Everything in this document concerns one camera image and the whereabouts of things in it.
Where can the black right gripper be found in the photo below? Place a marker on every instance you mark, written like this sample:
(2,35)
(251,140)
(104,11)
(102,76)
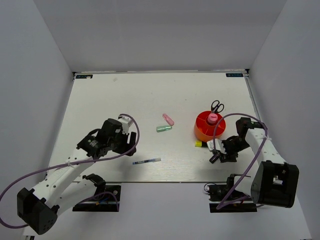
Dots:
(228,157)

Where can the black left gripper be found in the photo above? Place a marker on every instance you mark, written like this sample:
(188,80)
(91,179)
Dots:
(127,147)

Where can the yellow capped black highlighter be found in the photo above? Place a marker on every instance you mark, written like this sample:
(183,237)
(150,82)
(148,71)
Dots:
(201,144)

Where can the black handled scissors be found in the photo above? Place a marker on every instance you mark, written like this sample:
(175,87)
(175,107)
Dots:
(217,107)

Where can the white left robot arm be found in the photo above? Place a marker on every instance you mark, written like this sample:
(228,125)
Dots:
(67,185)

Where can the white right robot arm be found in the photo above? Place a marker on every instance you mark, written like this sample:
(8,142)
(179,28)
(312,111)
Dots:
(268,179)

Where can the orange round organizer container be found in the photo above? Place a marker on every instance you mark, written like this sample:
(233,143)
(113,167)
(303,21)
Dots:
(204,131)

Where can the blue ink pen refill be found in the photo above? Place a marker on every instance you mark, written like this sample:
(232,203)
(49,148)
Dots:
(153,160)

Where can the green transparent plastic case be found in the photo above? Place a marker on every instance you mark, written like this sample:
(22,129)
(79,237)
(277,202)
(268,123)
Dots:
(163,128)

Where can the pink transparent plastic case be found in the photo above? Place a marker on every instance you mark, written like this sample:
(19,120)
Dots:
(169,121)

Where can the left corner table label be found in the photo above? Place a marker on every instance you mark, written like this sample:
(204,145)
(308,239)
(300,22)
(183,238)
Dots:
(84,76)

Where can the corner table label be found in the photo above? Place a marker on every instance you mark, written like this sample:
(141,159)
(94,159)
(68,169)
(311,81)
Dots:
(84,76)
(234,75)

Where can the right corner table label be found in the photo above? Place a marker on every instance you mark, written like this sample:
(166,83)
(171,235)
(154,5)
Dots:
(234,75)

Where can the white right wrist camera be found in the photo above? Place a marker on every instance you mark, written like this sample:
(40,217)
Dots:
(216,145)

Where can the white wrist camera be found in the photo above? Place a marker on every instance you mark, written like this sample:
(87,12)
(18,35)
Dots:
(216,145)
(126,123)

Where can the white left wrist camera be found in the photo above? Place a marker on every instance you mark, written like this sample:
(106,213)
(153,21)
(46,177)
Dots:
(126,123)

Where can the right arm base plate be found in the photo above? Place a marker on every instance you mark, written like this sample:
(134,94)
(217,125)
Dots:
(217,191)

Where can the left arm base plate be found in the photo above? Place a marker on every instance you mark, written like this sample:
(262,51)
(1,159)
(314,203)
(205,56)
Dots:
(105,203)

